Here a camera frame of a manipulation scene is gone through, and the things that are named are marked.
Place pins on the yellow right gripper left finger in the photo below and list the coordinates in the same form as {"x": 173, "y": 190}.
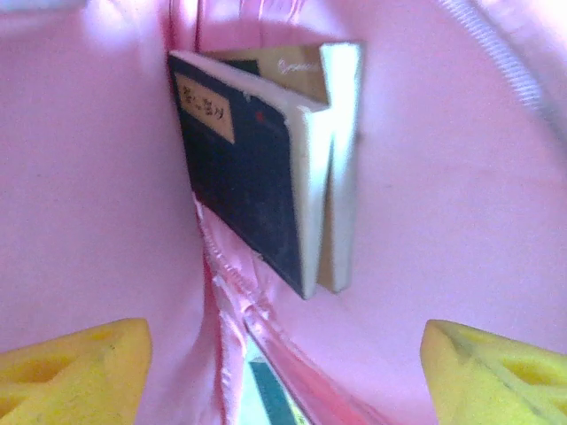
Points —
{"x": 75, "y": 380}

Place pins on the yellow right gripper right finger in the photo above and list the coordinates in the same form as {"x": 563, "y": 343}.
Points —
{"x": 500, "y": 385}

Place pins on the pink backpack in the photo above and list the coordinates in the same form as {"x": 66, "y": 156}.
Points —
{"x": 88, "y": 177}

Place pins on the blue book cream label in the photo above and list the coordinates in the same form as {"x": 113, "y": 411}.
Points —
{"x": 239, "y": 177}

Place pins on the brown hardcover book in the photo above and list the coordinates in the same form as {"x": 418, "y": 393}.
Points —
{"x": 343, "y": 155}

